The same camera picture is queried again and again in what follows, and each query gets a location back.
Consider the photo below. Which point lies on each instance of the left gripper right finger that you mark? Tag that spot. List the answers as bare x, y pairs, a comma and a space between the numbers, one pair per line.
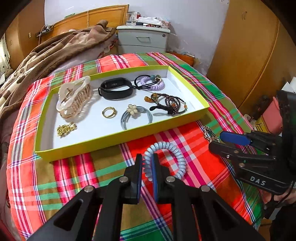
198, 213

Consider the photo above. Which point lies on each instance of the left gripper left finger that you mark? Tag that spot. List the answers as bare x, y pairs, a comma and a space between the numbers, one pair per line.
95, 213

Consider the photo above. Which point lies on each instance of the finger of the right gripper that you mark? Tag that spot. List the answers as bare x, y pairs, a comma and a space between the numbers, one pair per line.
237, 156
235, 138

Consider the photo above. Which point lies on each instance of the pink bag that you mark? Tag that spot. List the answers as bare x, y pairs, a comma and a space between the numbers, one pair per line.
272, 117

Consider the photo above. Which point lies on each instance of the plaid red green cloth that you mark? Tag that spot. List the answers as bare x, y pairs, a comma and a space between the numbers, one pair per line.
38, 189

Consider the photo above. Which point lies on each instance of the orange box on floor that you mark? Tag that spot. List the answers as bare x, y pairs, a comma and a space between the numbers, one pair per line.
187, 59

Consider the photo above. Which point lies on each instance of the yellow-green shallow tray box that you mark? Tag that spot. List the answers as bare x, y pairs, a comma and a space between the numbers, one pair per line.
99, 122

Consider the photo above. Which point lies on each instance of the beige hair claw clip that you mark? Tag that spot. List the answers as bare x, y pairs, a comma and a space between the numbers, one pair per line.
72, 96

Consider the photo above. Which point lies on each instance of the black smart band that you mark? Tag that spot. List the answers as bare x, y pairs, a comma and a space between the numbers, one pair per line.
116, 88

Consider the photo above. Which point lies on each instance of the grey bedside cabinet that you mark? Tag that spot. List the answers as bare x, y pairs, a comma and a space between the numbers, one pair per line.
141, 39

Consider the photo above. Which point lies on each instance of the clutter on cabinet top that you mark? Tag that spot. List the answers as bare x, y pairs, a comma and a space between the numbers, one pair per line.
135, 19

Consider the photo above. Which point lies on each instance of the wooden headboard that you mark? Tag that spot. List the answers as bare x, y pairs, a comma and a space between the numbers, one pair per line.
115, 15

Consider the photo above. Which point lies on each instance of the brown fleece blanket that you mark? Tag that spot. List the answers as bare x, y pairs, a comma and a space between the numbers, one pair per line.
46, 57

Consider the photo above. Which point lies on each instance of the patterned curtain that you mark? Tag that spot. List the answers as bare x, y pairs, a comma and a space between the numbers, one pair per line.
4, 56

